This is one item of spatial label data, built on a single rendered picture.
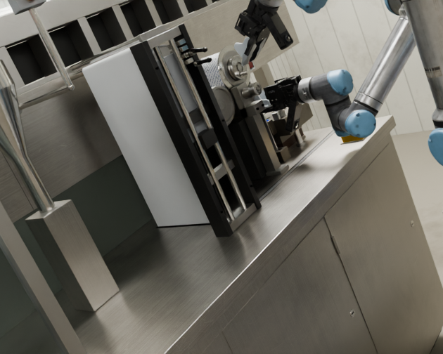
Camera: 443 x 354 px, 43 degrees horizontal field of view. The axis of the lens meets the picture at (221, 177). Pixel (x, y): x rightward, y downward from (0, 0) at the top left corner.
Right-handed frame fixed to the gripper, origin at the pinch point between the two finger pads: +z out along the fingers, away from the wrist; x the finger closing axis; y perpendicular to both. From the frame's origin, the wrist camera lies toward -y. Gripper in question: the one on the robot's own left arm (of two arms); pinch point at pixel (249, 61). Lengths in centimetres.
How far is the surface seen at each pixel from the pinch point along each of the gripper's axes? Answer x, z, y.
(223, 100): 9.9, 10.3, -1.0
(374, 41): -254, 99, 18
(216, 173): 35.9, 9.6, -18.2
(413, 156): -208, 130, -55
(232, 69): 3.2, 4.0, 2.9
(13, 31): 43, 9, 52
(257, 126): 4.7, 14.6, -12.9
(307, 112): -23.8, 19.8, -17.9
